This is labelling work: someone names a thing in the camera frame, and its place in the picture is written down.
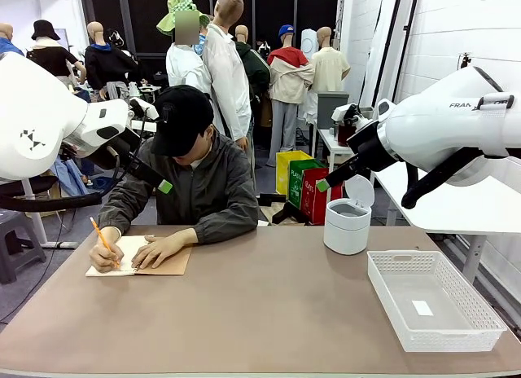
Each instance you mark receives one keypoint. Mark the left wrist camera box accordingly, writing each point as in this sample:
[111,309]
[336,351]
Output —
[148,109]

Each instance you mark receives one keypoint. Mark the person's right hand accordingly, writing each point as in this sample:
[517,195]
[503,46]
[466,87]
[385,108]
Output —
[106,251]

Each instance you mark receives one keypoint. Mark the short mannequin white shirt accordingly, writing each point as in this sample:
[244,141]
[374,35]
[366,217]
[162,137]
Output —
[185,68]

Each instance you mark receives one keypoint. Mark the black wall conduit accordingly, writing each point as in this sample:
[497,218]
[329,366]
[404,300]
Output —
[392,44]

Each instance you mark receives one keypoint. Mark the black tripod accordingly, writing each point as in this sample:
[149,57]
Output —
[465,61]

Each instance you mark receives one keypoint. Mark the green recycling bag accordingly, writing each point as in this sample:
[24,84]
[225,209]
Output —
[297,182]

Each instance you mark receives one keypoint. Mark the black baseball cap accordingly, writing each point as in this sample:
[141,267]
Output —
[183,121]

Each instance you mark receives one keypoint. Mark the black bucket hat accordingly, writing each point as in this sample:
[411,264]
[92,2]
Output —
[44,29]

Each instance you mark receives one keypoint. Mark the mannequin dark green jacket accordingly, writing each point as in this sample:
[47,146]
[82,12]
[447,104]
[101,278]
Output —
[256,72]

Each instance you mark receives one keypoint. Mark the white round trash can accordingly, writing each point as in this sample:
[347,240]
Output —
[346,235]

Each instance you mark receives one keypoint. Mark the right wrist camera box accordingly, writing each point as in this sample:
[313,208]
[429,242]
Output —
[340,112]

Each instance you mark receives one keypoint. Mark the seated person grey jacket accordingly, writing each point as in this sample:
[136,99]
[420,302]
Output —
[203,186]

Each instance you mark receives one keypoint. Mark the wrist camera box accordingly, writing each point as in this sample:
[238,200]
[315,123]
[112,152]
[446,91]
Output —
[148,109]
[340,112]

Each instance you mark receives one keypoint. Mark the grey plastic stool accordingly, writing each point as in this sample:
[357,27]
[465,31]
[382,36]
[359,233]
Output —
[16,227]

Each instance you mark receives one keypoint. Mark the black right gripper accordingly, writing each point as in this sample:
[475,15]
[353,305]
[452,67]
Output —
[372,148]

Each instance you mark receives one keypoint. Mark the small device on cap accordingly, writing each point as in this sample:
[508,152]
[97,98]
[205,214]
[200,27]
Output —
[168,112]

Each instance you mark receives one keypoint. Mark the white perforated plastic basket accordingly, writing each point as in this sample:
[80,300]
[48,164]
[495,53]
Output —
[447,341]

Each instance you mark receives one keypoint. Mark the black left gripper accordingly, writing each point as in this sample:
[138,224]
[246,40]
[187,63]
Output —
[120,152]

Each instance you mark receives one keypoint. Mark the mannequin black hoodie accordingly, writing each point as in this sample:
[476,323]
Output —
[108,66]

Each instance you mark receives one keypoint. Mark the mannequin red beige jacket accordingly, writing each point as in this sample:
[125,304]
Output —
[289,80]

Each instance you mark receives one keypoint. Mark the right forearm grey sleeve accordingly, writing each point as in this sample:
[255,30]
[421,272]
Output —
[116,215]

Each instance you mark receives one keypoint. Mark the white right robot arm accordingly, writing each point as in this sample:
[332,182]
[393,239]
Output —
[439,125]

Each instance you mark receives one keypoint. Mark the large white table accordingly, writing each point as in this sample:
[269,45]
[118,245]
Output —
[447,215]

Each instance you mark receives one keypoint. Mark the mannequin blue shirt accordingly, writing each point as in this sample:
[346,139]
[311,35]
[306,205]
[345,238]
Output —
[8,46]

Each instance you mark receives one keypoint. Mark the white table stand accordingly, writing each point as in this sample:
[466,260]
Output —
[34,215]

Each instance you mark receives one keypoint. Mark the metal tray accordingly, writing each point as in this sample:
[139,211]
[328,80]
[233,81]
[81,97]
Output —
[366,111]

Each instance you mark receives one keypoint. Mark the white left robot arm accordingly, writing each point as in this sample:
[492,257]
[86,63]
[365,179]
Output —
[36,109]

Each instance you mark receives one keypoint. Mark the spiral notebook brown cover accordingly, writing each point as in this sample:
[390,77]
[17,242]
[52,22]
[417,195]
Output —
[175,262]

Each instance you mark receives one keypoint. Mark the mannequin black top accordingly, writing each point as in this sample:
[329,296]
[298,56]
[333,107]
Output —
[51,58]

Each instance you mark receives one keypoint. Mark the blue cloth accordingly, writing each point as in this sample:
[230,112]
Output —
[71,176]

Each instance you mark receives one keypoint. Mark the person's left hand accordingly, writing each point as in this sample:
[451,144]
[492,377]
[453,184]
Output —
[163,247]

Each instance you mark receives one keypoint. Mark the left forearm grey sleeve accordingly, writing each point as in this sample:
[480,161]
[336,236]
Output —
[228,227]

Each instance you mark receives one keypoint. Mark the mannequin cream shirt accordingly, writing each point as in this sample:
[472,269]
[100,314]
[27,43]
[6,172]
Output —
[329,68]

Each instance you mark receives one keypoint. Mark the green checked sun hat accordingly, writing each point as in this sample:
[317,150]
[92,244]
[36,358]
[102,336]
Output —
[179,5]

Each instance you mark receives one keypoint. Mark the small white side table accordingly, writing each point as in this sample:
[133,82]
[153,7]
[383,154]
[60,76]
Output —
[329,143]

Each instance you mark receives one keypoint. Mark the orange pencil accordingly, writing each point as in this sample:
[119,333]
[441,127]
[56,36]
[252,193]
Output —
[97,230]

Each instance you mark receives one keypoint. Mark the cardboard sheet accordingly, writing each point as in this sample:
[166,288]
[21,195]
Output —
[268,213]

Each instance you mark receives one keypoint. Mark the dark red glass jar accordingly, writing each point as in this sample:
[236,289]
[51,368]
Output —
[342,135]

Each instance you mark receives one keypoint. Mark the white label sticker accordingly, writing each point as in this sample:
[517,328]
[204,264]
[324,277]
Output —
[422,308]

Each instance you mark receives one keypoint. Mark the tall mannequin white shirt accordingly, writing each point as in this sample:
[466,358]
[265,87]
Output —
[228,80]

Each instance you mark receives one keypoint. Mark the yellow recycling bag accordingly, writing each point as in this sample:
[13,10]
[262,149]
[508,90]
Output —
[285,170]

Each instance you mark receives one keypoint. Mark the white torso form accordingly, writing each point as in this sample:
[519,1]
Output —
[310,42]

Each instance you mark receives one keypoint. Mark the blue cap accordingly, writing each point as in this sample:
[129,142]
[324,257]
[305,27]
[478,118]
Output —
[286,29]

